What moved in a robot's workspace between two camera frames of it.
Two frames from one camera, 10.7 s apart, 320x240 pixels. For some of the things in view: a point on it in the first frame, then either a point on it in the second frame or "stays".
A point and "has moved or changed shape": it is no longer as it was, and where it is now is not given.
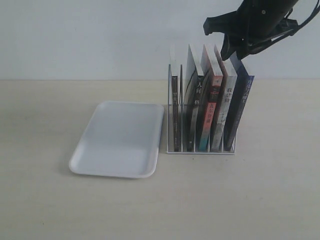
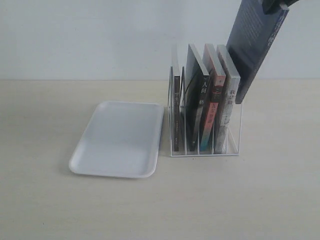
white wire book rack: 202,114 stays
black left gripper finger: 229,47 to 271,6
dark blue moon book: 242,92 has moved or changed shape
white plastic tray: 122,140 stays
